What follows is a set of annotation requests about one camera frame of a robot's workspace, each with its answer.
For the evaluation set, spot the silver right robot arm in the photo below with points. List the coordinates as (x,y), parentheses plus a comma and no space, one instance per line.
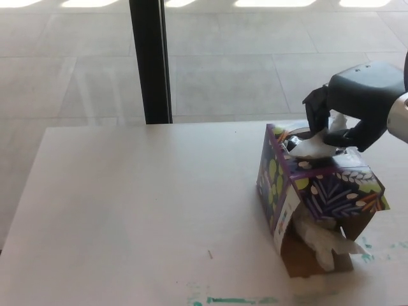
(400,118)

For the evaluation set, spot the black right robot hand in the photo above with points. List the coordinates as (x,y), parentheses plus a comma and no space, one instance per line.
(363,89)

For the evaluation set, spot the black window frame post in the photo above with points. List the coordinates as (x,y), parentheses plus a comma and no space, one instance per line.
(150,63)

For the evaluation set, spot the crumpled white tissue wad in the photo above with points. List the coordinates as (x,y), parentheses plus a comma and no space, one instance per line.
(320,243)

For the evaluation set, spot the white pulled tissue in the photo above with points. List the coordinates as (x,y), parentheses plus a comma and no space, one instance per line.
(310,148)

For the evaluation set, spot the purple floral tissue box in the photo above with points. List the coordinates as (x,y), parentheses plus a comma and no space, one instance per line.
(322,194)

